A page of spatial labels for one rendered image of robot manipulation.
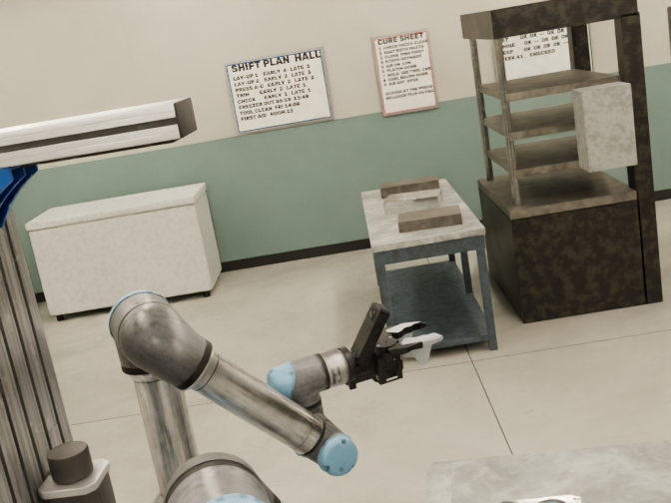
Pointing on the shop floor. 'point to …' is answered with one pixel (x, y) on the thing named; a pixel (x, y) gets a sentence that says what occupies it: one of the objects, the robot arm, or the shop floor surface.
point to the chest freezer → (125, 249)
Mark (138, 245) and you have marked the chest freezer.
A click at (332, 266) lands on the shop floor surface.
